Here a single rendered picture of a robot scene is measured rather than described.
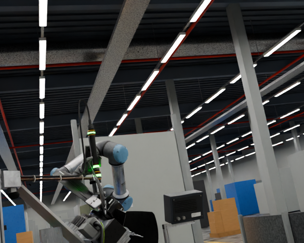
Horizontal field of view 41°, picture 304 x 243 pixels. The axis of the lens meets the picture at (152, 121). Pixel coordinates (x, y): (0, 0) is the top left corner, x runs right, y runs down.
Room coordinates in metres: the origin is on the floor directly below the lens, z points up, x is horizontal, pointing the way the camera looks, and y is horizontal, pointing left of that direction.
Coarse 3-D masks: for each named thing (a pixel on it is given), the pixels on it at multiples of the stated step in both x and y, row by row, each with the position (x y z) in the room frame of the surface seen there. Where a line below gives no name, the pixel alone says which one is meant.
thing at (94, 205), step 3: (93, 195) 2.25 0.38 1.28; (90, 198) 2.22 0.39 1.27; (93, 198) 2.23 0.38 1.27; (96, 198) 2.25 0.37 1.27; (87, 201) 2.19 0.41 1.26; (90, 201) 2.20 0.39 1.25; (96, 201) 2.23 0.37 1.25; (99, 201) 2.24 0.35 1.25; (90, 204) 2.18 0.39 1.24; (93, 204) 2.19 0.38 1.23; (96, 204) 2.21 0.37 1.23; (93, 207) 2.18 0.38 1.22
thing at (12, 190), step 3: (9, 189) 1.77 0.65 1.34; (12, 189) 1.77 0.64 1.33; (15, 189) 1.78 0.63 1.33; (9, 192) 1.77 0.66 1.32; (12, 192) 1.77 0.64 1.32; (15, 192) 1.78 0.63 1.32; (18, 192) 1.80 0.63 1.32; (9, 195) 1.77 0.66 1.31; (12, 195) 1.77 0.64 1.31; (15, 195) 1.77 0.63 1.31; (18, 195) 1.79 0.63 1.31; (12, 198) 1.78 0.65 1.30; (15, 198) 1.78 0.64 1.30
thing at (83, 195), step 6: (54, 174) 2.14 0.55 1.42; (60, 174) 2.20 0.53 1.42; (66, 174) 2.26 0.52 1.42; (66, 180) 2.19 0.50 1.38; (72, 180) 2.23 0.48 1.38; (78, 180) 2.29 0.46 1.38; (66, 186) 2.15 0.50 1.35; (72, 186) 2.19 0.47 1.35; (78, 186) 2.22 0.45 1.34; (84, 186) 2.27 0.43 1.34; (78, 192) 2.18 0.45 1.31; (84, 192) 2.21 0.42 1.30; (90, 192) 2.24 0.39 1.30; (84, 198) 2.18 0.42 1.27
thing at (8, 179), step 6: (0, 174) 1.71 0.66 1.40; (6, 174) 1.72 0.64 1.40; (12, 174) 1.75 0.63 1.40; (18, 174) 1.78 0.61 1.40; (0, 180) 1.71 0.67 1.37; (6, 180) 1.72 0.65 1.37; (12, 180) 1.74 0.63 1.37; (18, 180) 1.77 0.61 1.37; (0, 186) 1.70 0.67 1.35; (6, 186) 1.72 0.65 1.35; (12, 186) 1.74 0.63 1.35; (18, 186) 1.77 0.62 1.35
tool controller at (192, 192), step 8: (176, 192) 2.93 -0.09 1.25; (184, 192) 2.92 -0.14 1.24; (192, 192) 2.91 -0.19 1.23; (200, 192) 2.91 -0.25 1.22; (168, 200) 2.84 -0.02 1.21; (176, 200) 2.83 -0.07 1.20; (184, 200) 2.86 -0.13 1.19; (192, 200) 2.89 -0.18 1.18; (200, 200) 2.92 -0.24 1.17; (168, 208) 2.86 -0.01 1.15; (176, 208) 2.84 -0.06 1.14; (184, 208) 2.87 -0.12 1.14; (192, 208) 2.90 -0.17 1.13; (200, 208) 2.93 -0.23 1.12; (168, 216) 2.88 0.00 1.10; (176, 216) 2.85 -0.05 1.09; (184, 216) 2.86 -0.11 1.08; (192, 216) 2.91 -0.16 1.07; (200, 216) 2.94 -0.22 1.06
